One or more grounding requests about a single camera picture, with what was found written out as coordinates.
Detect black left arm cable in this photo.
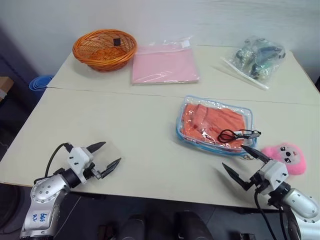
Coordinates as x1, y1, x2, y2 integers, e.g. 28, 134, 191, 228
44, 142, 74, 179

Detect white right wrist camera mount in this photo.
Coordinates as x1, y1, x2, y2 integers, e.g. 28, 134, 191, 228
258, 159, 289, 195

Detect black zipper pull cord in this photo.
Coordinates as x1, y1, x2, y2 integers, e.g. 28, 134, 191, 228
217, 129, 262, 142

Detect clear bag with pink sheets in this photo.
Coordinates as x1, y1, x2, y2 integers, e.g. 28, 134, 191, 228
130, 36, 201, 86

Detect brown cardboard box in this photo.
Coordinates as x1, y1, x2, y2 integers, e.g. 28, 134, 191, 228
0, 75, 15, 101

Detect blue stacked plastic bowls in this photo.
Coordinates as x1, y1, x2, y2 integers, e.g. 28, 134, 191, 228
28, 75, 55, 91

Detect clear bag with dark items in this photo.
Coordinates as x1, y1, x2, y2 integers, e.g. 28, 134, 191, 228
220, 37, 287, 91

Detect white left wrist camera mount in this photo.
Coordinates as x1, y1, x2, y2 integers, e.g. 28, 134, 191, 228
66, 146, 96, 185

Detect clear pouch with orange cloth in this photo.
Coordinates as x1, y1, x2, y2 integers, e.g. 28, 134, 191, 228
174, 94, 259, 156

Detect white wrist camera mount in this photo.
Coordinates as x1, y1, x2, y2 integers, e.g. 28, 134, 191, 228
258, 159, 289, 195
66, 146, 96, 185

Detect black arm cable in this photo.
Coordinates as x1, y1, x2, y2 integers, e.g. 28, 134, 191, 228
253, 186, 302, 240
44, 142, 74, 179

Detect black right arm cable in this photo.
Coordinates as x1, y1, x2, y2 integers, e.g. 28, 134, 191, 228
253, 186, 302, 240

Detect orange cloth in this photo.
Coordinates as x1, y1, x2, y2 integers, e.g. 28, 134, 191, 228
180, 103, 246, 149

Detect orange wicker basket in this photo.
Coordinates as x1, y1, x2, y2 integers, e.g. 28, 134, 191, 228
72, 29, 138, 73

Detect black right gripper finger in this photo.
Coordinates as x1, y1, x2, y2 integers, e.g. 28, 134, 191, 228
221, 162, 252, 192
242, 145, 271, 165

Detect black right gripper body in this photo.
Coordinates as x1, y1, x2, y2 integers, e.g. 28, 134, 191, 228
249, 170, 267, 195

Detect pink plush toy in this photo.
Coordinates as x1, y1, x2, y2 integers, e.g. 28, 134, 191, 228
260, 142, 308, 176

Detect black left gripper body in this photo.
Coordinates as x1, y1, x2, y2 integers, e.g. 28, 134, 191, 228
83, 162, 99, 181

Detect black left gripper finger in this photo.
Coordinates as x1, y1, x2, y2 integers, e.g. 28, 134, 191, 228
86, 141, 107, 154
92, 157, 123, 179

